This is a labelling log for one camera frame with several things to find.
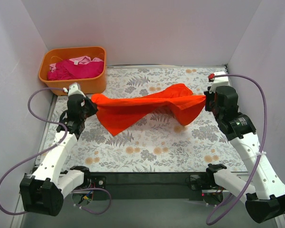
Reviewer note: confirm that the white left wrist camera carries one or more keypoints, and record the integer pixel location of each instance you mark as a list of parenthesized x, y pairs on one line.
[(73, 89)]

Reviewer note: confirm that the orange plastic bin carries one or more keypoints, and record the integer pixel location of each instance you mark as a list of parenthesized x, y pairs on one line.
[(89, 85)]

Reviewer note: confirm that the orange t shirt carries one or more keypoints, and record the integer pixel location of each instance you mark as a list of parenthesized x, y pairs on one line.
[(116, 115)]

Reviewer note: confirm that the floral patterned table mat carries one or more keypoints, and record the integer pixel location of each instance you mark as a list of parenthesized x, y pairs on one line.
[(156, 143)]

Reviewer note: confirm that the magenta t shirt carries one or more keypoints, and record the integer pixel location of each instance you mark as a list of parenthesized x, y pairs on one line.
[(67, 70)]

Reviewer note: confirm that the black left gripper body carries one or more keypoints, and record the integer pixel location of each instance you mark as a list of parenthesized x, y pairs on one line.
[(89, 108)]

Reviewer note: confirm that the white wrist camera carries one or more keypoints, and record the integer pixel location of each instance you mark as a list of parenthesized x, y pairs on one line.
[(73, 89), (218, 79)]

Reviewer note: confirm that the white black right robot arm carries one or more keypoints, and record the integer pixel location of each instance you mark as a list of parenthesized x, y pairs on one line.
[(263, 193)]

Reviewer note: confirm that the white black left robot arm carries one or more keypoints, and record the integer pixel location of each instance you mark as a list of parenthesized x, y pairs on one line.
[(45, 190)]

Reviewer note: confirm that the light pink t shirt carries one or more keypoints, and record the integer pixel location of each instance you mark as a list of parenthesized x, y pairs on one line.
[(84, 60)]

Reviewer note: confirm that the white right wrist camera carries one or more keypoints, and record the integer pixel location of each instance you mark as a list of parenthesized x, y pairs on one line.
[(218, 79)]

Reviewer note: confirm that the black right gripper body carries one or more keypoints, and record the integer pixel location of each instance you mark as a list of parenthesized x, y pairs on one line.
[(209, 101)]

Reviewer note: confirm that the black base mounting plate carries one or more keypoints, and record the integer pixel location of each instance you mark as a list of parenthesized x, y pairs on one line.
[(152, 185)]

